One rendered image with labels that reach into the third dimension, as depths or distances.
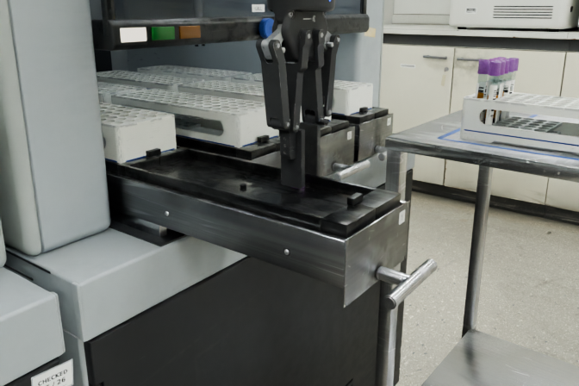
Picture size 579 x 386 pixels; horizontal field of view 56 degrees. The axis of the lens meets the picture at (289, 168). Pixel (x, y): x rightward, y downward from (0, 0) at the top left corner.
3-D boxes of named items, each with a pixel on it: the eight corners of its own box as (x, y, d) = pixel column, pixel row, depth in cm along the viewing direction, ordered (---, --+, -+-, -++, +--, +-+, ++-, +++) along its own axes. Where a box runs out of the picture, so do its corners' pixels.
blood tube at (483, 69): (481, 136, 82) (493, 61, 79) (470, 136, 82) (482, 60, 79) (476, 133, 84) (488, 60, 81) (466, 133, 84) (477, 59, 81)
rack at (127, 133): (6, 140, 89) (0, 102, 87) (63, 130, 96) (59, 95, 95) (121, 172, 72) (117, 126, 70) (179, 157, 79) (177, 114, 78)
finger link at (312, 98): (289, 30, 63) (295, 28, 64) (297, 122, 67) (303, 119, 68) (317, 30, 60) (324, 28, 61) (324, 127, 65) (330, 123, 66)
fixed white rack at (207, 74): (137, 92, 138) (135, 67, 136) (168, 88, 146) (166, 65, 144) (224, 105, 121) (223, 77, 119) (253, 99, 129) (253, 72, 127)
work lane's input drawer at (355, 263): (-10, 180, 91) (-19, 127, 89) (65, 161, 102) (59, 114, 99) (385, 326, 50) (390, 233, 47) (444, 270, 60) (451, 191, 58)
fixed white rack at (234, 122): (112, 130, 97) (108, 95, 95) (157, 121, 104) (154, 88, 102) (239, 156, 79) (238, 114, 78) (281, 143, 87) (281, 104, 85)
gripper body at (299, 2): (295, -23, 65) (295, 56, 68) (249, -27, 58) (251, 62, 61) (351, -26, 61) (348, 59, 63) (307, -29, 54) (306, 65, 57)
